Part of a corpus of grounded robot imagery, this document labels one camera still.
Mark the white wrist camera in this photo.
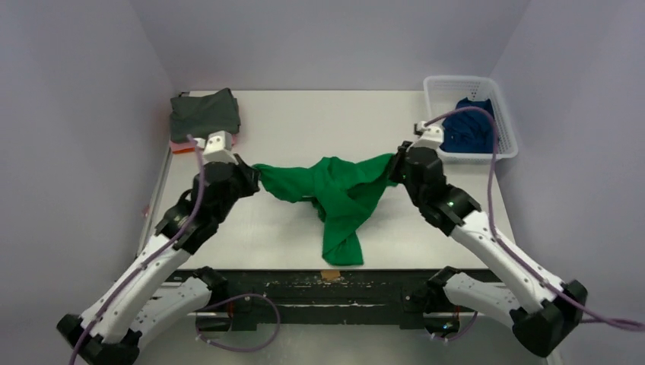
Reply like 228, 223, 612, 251
196, 131, 237, 164
411, 121, 444, 150

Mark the blue crumpled t-shirt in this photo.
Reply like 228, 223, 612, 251
440, 111, 494, 154

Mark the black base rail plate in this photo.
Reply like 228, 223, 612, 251
166, 268, 505, 332

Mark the pink folded t-shirt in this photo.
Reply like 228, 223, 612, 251
169, 135, 237, 154

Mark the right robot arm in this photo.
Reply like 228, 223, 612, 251
389, 141, 588, 357

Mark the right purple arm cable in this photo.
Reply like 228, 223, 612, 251
423, 106, 645, 332

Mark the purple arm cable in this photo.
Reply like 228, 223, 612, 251
68, 134, 208, 365
423, 106, 645, 332

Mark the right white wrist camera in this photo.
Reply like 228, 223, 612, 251
411, 121, 444, 150

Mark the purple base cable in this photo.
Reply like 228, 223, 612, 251
429, 309, 478, 343
195, 293, 281, 353

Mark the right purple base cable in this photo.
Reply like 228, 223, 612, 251
429, 309, 478, 343

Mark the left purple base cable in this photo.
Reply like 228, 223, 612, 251
195, 293, 281, 353

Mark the green t-shirt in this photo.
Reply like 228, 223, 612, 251
253, 154, 396, 266

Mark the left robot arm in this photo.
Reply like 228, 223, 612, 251
56, 154, 259, 364

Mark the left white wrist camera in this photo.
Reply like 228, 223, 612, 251
196, 131, 237, 164

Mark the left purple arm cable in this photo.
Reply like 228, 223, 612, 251
68, 134, 208, 365

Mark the brown tape piece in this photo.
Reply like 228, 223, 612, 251
320, 270, 342, 281

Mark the white plastic basket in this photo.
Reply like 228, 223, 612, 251
423, 75, 519, 163

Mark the dark grey folded t-shirt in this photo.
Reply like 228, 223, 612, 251
170, 88, 241, 144

